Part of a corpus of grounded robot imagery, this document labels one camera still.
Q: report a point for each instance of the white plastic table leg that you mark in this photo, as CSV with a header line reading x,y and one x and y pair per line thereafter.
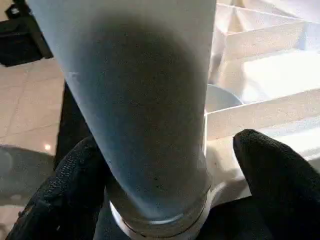
x,y
137,100

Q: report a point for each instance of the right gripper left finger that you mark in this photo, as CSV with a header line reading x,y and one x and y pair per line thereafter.
x,y
65,195

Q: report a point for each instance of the black equipment case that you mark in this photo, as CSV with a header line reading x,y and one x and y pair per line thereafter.
x,y
20,45

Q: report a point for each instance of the white plastic table top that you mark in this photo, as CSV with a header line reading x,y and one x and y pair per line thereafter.
x,y
275,75

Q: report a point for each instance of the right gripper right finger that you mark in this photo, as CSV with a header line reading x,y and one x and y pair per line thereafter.
x,y
282,190

